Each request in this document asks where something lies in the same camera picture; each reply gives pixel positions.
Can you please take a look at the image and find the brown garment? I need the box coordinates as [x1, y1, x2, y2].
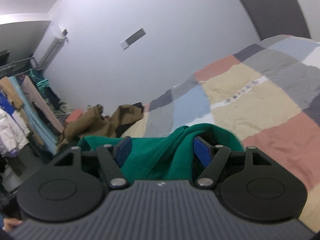
[56, 103, 144, 153]

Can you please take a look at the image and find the pink box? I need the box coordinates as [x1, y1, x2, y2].
[65, 109, 82, 124]

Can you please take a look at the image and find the patchwork bed quilt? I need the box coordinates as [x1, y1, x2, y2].
[125, 35, 319, 232]

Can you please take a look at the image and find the white puffer jacket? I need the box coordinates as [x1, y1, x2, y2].
[1, 109, 29, 158]

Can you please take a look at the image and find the pink hanging garment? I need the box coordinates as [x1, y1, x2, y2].
[22, 76, 63, 133]

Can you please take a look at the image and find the metal clothes rack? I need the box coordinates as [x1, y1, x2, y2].
[1, 54, 39, 78]

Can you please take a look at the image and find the grey door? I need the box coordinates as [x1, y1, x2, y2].
[240, 0, 311, 40]

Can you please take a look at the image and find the tan hanging garment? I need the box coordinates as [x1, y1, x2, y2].
[0, 77, 23, 110]

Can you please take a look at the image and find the person left hand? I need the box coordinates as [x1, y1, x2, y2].
[2, 218, 23, 232]

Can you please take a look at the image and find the light blue hanging garment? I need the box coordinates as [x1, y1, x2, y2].
[7, 76, 57, 155]

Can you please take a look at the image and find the black garment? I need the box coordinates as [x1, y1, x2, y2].
[116, 102, 144, 138]

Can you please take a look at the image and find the green hooded sweatshirt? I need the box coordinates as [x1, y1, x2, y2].
[76, 123, 245, 184]

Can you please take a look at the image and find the blue white hanging garment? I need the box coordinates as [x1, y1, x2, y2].
[0, 92, 30, 137]

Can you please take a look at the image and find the white air conditioner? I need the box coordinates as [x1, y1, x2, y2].
[31, 25, 66, 70]

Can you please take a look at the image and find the grey wall switch panel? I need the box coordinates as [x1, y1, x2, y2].
[120, 28, 146, 50]

